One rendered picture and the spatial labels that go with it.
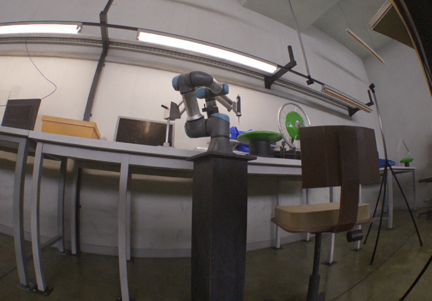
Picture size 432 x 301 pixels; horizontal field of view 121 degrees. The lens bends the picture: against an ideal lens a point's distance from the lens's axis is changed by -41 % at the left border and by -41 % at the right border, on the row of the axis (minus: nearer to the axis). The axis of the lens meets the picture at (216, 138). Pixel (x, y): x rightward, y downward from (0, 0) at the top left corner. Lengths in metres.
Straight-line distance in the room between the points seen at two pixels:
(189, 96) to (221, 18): 2.46
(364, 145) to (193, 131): 0.74
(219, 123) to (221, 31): 2.30
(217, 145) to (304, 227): 0.50
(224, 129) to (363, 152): 0.59
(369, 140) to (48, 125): 1.52
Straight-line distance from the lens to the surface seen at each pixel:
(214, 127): 0.93
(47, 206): 2.23
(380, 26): 0.47
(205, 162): 0.86
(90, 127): 1.21
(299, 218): 0.73
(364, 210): 0.85
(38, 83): 2.59
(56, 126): 1.27
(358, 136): 0.76
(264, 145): 1.32
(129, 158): 1.12
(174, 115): 1.19
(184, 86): 0.94
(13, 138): 1.37
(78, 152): 1.17
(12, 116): 2.24
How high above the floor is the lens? 0.70
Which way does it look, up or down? 15 degrees up
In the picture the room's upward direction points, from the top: 1 degrees clockwise
